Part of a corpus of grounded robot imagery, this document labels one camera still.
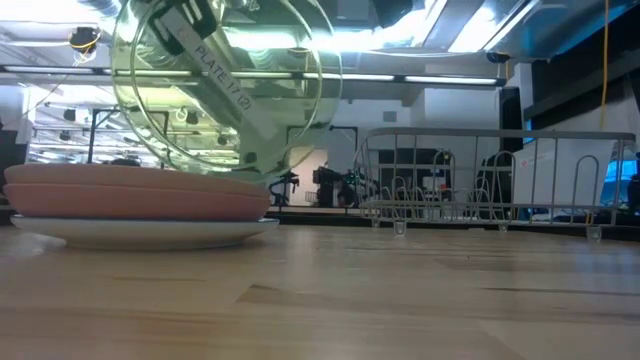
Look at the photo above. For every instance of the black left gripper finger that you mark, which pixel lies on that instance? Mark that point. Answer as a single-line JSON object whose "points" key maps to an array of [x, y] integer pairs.
{"points": [[167, 32], [202, 17]]}

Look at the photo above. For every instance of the green glass plate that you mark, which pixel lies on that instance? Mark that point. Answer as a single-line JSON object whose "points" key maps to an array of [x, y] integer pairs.
{"points": [[280, 100]]}

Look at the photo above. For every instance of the white plate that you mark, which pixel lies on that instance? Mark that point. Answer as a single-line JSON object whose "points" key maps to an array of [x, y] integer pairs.
{"points": [[140, 232]]}

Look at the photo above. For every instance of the black pipe stand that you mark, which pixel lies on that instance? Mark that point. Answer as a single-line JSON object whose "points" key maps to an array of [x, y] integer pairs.
{"points": [[92, 140]]}

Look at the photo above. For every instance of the black tripod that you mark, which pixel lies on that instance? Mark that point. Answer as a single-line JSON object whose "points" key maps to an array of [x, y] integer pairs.
{"points": [[287, 180]]}

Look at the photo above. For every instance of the black background robot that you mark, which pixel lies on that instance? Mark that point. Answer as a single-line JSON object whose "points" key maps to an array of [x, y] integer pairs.
{"points": [[330, 187]]}

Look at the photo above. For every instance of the long ceiling light strip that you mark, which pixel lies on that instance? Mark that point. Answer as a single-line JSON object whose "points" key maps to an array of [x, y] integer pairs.
{"points": [[450, 79]]}

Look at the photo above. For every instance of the white box with red label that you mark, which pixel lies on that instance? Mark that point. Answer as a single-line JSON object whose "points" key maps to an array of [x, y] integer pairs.
{"points": [[555, 175]]}

